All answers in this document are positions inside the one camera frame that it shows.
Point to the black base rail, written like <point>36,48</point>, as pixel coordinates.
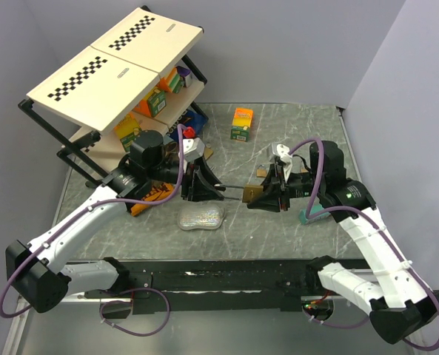
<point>222,285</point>

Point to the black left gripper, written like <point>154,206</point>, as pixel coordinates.
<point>199,191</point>

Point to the purple white small box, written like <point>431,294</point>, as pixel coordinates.
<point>186,75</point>

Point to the cream black two-tier shelf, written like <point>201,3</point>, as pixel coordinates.
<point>82,101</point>

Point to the orange green box on table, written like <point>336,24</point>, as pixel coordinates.
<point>241,124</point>

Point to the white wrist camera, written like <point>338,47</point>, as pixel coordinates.
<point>193,146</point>
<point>279,153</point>

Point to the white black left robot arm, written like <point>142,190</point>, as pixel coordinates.
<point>39,271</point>

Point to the aluminium table frame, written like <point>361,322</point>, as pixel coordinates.
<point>76,328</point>

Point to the orange green box middle shelf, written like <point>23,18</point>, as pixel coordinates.
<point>152,103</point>

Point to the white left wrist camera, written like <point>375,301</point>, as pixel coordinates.
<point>193,146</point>

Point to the orange snack bag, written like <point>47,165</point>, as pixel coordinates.
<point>159,191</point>

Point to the large brass padlock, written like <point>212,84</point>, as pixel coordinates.
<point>249,191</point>

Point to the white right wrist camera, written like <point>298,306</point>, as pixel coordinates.
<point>279,153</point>

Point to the yellow green box lower shelf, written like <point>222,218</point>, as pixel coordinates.
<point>127,130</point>

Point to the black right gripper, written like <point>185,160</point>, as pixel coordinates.
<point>276,190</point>

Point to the teal rectangular box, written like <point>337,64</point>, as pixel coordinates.
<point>315,218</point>

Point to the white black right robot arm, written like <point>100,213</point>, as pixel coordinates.
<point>399,303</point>

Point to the orange green box upper right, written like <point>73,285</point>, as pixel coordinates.
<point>171,83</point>

